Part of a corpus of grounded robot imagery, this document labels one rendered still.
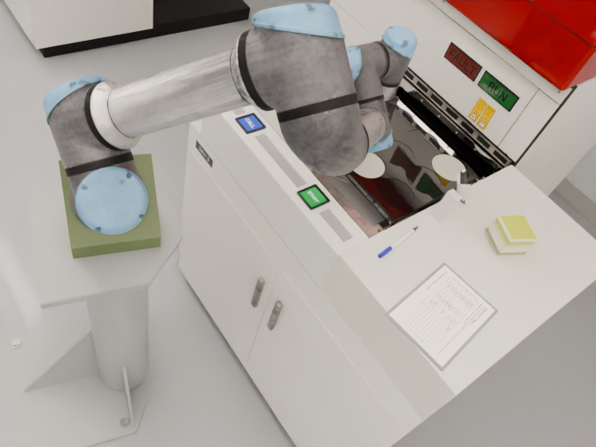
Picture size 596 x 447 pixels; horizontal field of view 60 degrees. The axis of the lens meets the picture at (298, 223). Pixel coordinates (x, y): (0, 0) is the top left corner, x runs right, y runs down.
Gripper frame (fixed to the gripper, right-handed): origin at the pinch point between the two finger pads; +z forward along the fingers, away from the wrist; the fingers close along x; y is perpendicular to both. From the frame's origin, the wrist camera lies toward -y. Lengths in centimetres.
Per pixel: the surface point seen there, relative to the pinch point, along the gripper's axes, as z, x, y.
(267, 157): -4.4, -17.9, -16.0
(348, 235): -4.0, -30.3, 7.9
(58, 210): 10, -44, -54
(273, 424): 92, -40, 13
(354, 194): 9.6, -4.2, 6.8
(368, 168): 1.6, -1.2, 7.4
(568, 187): 85, 140, 120
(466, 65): -18.4, 29.2, 21.3
